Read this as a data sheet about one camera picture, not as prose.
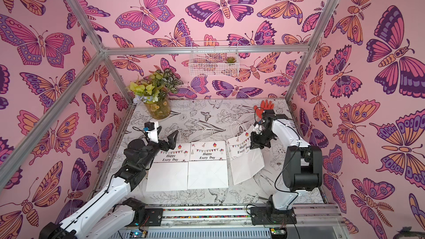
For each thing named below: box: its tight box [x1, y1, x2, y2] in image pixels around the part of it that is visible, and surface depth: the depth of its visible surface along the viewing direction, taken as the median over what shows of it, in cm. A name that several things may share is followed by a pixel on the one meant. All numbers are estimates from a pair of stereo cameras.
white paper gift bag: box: [146, 143, 191, 192], surface depth 88 cm
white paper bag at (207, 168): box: [187, 141, 229, 190], surface depth 89 cm
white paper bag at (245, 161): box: [226, 125, 266, 186], surface depth 91 cm
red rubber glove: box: [253, 99, 275, 118], surface depth 119 cm
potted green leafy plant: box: [128, 68, 184, 121], surface depth 104 cm
